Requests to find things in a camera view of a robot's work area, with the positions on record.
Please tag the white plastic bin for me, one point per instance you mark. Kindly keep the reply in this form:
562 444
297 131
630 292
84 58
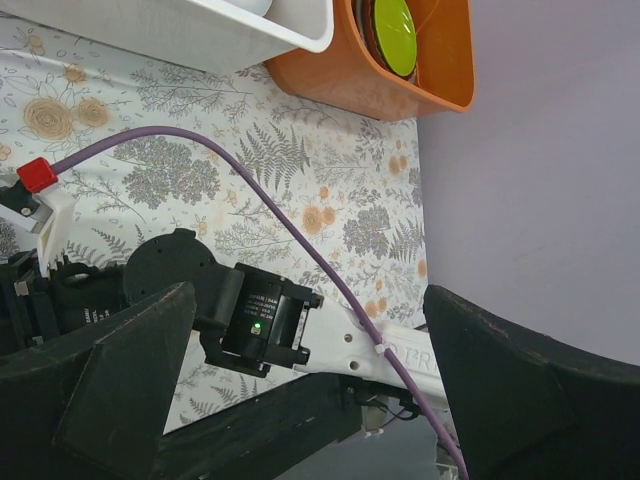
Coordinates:
215 36

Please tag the stack of plates in bin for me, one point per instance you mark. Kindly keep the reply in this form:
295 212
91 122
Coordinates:
362 11

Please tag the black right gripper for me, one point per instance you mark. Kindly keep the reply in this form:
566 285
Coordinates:
247 317

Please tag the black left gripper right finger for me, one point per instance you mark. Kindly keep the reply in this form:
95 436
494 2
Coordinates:
526 406

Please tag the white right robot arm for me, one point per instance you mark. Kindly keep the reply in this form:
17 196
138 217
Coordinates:
339 344

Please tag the orange plastic bin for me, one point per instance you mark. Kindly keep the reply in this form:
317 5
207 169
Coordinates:
347 76

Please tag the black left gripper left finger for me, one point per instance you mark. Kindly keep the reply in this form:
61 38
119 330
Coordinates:
93 404

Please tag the green plate in orange bin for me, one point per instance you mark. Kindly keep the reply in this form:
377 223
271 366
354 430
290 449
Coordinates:
395 35

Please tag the floral patterned table mat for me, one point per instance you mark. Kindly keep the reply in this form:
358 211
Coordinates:
350 185

